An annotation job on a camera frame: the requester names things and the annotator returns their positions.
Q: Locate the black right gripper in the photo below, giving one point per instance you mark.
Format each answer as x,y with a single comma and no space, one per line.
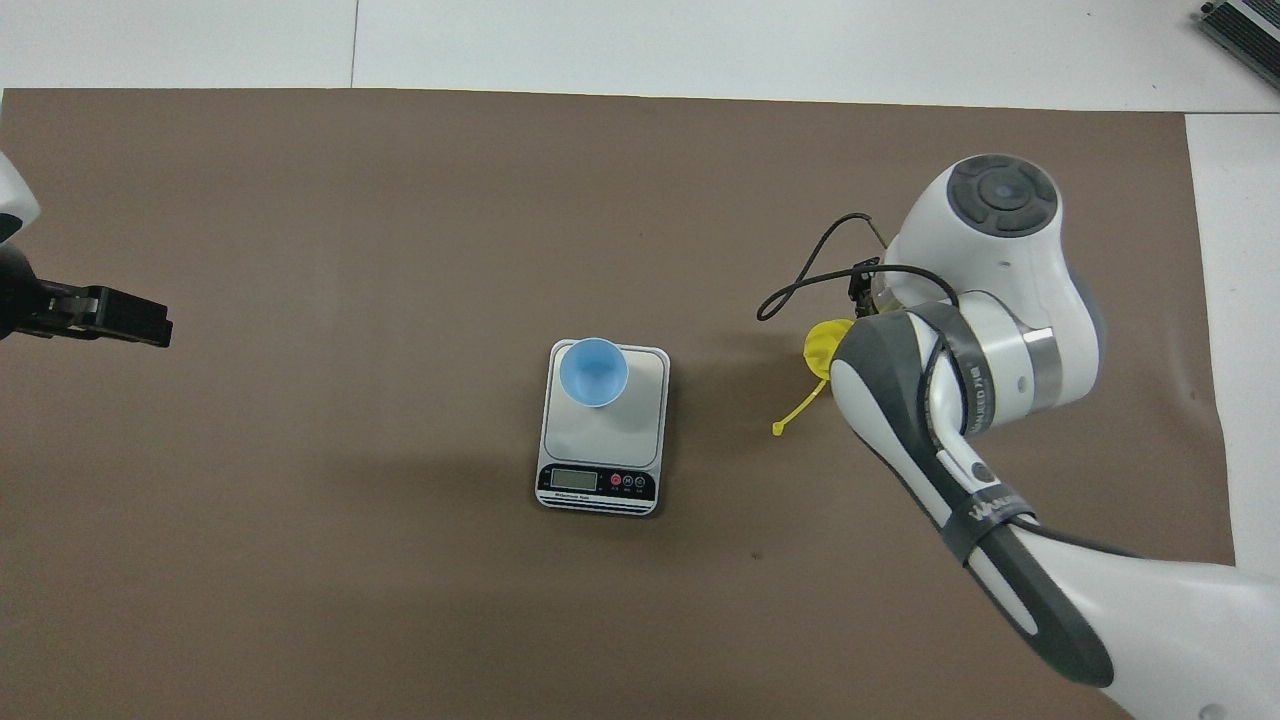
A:
862,280

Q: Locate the yellow squeeze bottle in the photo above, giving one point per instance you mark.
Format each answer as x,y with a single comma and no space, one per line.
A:
822,345

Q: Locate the light blue plastic cup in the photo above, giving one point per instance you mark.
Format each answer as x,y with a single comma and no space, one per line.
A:
594,372

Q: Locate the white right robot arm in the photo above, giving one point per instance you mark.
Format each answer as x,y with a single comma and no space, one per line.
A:
1000,260

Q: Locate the grey ribbed metal device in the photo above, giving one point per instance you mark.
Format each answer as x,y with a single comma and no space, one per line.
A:
1250,30

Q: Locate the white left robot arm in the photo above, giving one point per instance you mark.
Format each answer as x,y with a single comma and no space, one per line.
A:
12,200

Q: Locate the silver digital kitchen scale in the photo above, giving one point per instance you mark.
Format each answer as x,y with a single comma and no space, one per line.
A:
605,450

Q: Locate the brown paper mat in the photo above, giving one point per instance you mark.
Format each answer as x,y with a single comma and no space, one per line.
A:
400,250

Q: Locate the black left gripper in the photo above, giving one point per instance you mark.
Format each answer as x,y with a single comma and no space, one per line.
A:
18,300

